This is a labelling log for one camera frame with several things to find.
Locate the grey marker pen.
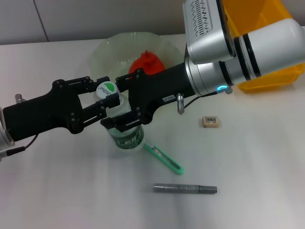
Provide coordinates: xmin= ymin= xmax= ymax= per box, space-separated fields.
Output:
xmin=149 ymin=183 xmax=218 ymax=195

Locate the right arm cable with plugs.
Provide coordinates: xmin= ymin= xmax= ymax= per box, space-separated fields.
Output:
xmin=176 ymin=87 xmax=233 ymax=115

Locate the beige eraser with barcode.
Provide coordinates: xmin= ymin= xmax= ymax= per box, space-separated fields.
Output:
xmin=201 ymin=115 xmax=221 ymax=129

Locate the green utility knife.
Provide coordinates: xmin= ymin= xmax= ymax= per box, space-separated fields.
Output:
xmin=142 ymin=144 xmax=185 ymax=176

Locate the clear water bottle green label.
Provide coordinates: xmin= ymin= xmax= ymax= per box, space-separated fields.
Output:
xmin=96 ymin=81 xmax=146 ymax=157

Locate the left arm cable with plugs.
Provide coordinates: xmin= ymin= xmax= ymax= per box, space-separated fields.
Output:
xmin=0 ymin=94 xmax=40 ymax=158

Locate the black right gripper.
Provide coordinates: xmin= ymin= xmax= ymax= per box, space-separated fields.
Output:
xmin=100 ymin=63 xmax=195 ymax=132

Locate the red pumpkin-shaped toy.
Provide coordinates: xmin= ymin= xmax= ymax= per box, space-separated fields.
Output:
xmin=129 ymin=50 xmax=166 ymax=77

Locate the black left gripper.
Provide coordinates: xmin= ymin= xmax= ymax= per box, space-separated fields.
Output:
xmin=3 ymin=75 xmax=121 ymax=143

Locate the yellow plastic bin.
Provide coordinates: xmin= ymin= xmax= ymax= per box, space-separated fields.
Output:
xmin=220 ymin=0 xmax=305 ymax=94

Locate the arm cable with plugs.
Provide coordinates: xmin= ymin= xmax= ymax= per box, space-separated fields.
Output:
xmin=0 ymin=94 xmax=40 ymax=158
xmin=176 ymin=87 xmax=233 ymax=115

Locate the green glass fruit plate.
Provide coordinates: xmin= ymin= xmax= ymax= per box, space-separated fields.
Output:
xmin=90 ymin=31 xmax=186 ymax=96

